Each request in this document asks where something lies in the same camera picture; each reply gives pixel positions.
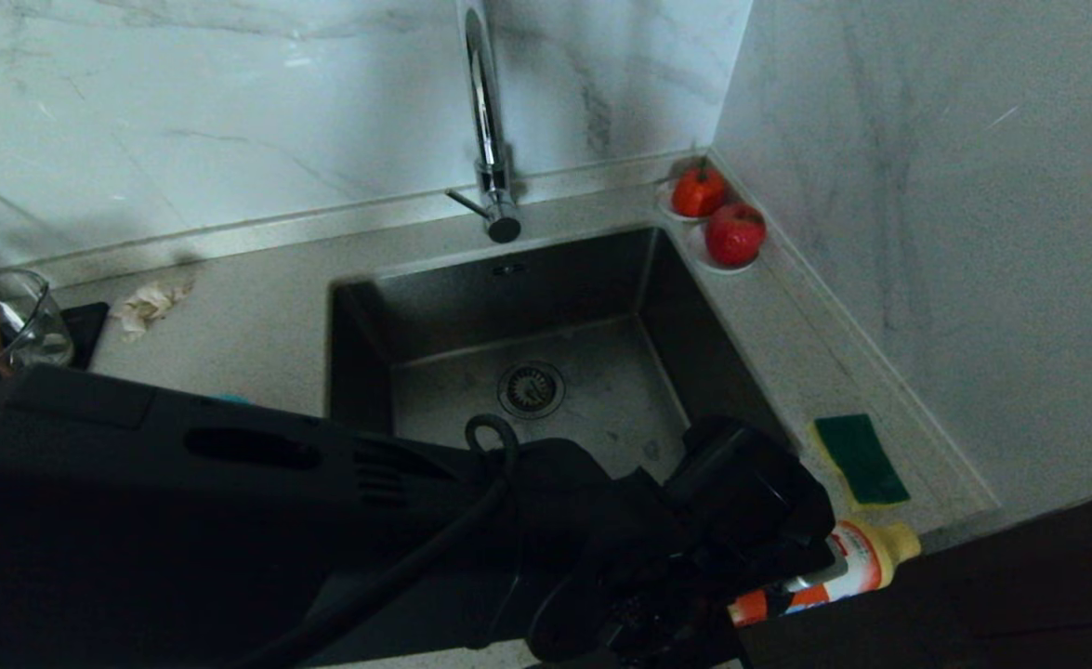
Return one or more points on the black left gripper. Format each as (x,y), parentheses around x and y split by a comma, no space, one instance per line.
(741,502)

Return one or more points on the orange detergent bottle yellow cap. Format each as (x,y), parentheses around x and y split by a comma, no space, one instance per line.
(866,557)

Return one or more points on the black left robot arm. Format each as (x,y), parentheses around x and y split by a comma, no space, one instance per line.
(183,539)

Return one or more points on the green and yellow sponge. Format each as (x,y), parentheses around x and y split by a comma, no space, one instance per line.
(860,457)

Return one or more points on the stainless steel sink basin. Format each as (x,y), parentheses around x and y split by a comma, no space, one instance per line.
(583,307)

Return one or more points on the chrome faucet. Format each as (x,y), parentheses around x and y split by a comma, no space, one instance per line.
(487,121)

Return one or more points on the round metal drain strainer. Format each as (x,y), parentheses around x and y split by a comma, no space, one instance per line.
(531,390)

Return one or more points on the red apple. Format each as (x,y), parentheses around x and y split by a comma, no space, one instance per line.
(734,236)

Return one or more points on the orange-red tomato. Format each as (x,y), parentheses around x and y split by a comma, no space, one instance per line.
(698,193)

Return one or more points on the crumpled beige tissue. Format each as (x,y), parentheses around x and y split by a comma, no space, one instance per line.
(146,307)

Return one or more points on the clear glass measuring cup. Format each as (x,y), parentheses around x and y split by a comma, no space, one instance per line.
(39,334)

